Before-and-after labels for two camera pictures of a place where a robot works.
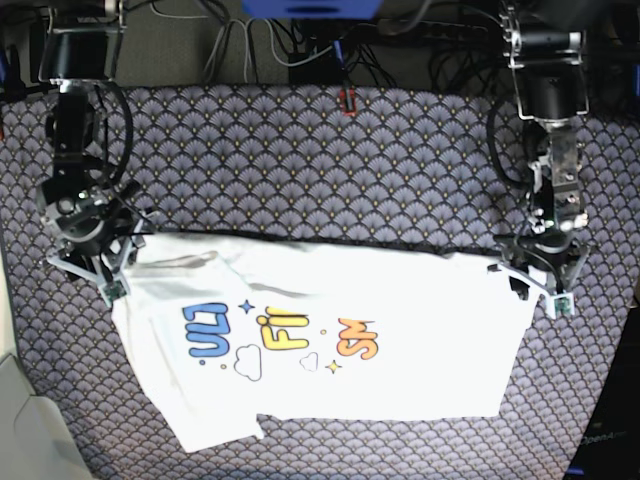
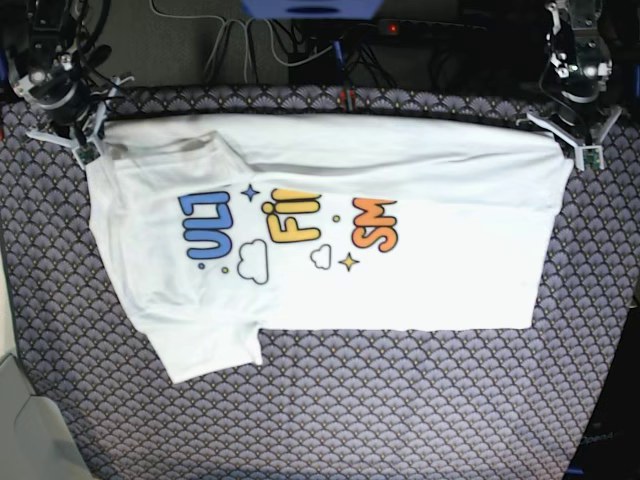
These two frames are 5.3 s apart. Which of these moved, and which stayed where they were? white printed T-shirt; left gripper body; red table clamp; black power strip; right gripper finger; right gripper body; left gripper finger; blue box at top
Moved: left gripper body; right gripper body; left gripper finger; right gripper finger; white printed T-shirt
Stayed: black power strip; blue box at top; red table clamp
